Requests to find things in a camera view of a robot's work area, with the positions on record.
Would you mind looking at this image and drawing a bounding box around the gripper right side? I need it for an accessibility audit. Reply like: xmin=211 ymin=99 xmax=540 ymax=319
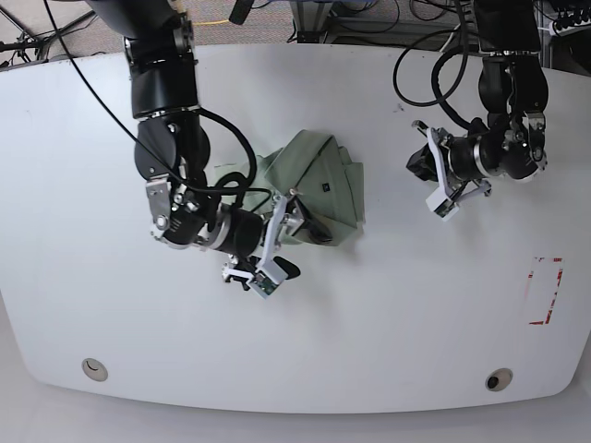
xmin=222 ymin=190 xmax=333 ymax=289

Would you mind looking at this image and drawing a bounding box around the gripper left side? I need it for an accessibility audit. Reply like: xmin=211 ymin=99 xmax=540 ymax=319
xmin=406 ymin=120 xmax=491 ymax=203

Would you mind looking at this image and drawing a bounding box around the green polo T-shirt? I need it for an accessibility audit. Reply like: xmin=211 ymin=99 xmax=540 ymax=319
xmin=243 ymin=130 xmax=365 ymax=246

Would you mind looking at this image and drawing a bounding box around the red tape rectangle marker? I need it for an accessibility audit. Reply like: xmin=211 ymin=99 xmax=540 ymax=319
xmin=525 ymin=257 xmax=564 ymax=326

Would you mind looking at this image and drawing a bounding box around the white power strip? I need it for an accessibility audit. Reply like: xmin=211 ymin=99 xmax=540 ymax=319
xmin=549 ymin=9 xmax=590 ymax=37

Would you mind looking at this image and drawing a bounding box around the right table grommet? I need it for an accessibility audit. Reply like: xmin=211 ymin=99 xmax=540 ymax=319
xmin=485 ymin=368 xmax=513 ymax=392

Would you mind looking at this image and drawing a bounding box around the table grommet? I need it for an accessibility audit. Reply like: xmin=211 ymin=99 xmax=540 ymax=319
xmin=485 ymin=368 xmax=513 ymax=392
xmin=81 ymin=358 xmax=108 ymax=382

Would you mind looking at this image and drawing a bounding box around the left table grommet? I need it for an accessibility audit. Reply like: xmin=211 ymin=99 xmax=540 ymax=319
xmin=81 ymin=358 xmax=108 ymax=382

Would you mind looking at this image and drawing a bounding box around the black tripod stand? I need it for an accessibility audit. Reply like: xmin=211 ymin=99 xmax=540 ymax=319
xmin=1 ymin=0 xmax=96 ymax=68

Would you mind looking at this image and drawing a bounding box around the wrist camera left side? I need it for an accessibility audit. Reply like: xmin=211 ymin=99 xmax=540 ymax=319
xmin=426 ymin=192 xmax=460 ymax=222

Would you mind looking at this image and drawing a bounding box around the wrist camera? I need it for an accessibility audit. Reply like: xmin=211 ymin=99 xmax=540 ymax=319
xmin=426 ymin=192 xmax=460 ymax=222
xmin=247 ymin=272 xmax=280 ymax=300

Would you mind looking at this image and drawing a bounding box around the wrist camera right side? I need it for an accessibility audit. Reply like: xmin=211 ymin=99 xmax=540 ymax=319
xmin=247 ymin=272 xmax=280 ymax=300

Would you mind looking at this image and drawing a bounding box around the black looping cable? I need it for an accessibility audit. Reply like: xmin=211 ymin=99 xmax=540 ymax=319
xmin=392 ymin=31 xmax=481 ymax=135

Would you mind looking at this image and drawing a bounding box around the white cable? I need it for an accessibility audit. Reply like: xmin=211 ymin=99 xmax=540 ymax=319
xmin=438 ymin=25 xmax=463 ymax=54

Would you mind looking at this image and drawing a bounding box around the aluminium frame post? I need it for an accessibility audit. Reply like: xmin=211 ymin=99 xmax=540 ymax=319
xmin=288 ymin=1 xmax=333 ymax=43

